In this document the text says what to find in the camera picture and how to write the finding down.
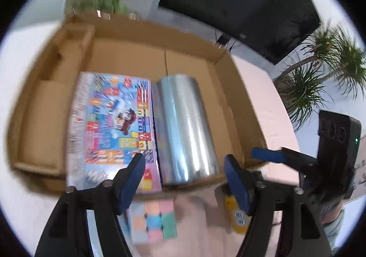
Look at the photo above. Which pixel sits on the shallow cardboard box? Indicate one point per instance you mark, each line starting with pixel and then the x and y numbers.
pixel 128 53

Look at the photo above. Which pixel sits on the silver cylindrical tin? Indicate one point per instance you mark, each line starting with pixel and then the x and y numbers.
pixel 183 125

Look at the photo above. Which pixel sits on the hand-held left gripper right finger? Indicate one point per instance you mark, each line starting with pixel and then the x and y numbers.
pixel 237 182

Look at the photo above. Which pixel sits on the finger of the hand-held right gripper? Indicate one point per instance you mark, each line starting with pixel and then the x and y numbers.
pixel 266 154

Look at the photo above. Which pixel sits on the black television stand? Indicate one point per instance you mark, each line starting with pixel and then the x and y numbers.
pixel 224 42

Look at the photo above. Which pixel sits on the yellow label jar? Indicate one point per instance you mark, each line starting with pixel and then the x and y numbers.
pixel 237 218

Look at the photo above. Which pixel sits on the pink tablecloth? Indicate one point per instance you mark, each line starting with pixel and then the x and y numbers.
pixel 266 102

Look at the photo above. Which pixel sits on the spiky palm potted plant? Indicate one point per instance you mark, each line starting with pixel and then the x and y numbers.
pixel 308 88

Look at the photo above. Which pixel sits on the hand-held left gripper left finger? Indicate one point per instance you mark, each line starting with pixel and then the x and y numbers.
pixel 131 179

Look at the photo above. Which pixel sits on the pastel puzzle cube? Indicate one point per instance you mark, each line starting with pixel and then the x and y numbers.
pixel 154 221

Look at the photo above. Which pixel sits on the colourful board game box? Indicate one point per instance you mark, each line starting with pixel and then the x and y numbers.
pixel 114 108

